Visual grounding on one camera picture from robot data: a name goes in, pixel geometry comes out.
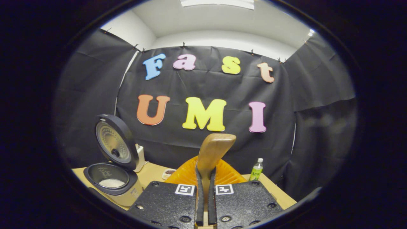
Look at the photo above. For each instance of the white divided condiment dish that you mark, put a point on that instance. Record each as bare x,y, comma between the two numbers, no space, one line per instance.
168,173

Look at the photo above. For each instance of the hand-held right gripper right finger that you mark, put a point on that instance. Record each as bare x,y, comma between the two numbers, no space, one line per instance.
244,203

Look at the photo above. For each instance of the black backdrop cloth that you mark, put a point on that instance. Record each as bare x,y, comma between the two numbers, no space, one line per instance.
203,86

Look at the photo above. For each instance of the green label drink bottle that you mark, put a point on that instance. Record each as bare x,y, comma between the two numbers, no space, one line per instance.
256,171

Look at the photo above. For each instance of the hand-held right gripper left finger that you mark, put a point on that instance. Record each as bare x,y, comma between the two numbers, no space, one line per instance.
165,203

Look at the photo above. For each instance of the wooden spoon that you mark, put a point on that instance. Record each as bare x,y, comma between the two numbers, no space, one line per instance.
213,149

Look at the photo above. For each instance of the small ceiling light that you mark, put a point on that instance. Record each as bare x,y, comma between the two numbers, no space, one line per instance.
311,32

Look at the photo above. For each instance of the long ceiling light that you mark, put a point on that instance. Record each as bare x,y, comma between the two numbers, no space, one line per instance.
216,3

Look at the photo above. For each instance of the dark grey rice cooker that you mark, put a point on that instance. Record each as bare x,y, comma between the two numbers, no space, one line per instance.
111,143

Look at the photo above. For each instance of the white rice heap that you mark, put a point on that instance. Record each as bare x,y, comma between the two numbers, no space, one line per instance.
112,183

